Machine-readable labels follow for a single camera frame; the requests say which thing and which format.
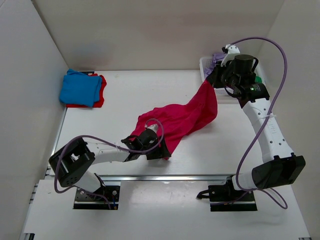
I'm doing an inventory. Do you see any red folded t shirt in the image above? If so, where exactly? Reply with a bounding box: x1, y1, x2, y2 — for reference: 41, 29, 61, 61
65, 73, 107, 108

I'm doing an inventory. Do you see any lavender t shirt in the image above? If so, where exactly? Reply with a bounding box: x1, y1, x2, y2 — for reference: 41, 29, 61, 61
202, 52, 226, 79

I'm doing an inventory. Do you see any magenta t shirt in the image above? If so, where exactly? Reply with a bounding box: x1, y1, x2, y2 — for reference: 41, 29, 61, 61
132, 81, 218, 154

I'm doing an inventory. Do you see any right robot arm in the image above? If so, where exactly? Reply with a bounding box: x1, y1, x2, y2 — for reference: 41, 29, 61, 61
204, 53, 306, 200

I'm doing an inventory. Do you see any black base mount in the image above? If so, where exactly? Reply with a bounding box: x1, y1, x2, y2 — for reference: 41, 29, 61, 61
73, 181, 121, 211
196, 178, 258, 212

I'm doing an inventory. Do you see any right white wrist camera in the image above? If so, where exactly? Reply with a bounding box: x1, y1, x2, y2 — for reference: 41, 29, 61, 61
220, 44, 240, 67

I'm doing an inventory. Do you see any green t shirt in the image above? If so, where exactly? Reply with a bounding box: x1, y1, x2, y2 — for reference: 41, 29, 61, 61
255, 75, 263, 83

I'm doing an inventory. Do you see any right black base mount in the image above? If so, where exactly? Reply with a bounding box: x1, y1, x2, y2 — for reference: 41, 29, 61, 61
196, 178, 258, 212

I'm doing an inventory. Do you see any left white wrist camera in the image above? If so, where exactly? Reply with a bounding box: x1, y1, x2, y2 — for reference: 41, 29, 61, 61
146, 123, 159, 133

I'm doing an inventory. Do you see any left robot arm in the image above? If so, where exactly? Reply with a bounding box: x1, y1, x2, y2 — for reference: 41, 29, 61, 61
48, 124, 171, 199

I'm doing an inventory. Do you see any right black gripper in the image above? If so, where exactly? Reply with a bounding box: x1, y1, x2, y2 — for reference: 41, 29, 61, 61
206, 61, 239, 90

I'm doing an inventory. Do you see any white plastic basket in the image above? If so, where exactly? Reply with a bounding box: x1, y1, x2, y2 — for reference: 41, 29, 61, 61
199, 56, 265, 104

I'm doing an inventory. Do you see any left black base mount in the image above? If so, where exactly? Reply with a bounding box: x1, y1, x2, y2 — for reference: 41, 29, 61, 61
73, 181, 121, 211

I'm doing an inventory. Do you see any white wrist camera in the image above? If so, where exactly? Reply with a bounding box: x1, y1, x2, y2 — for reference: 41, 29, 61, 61
220, 44, 240, 67
146, 123, 159, 133

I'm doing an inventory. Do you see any blue folded t shirt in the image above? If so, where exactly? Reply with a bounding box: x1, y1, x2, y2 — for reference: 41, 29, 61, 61
59, 69, 103, 108

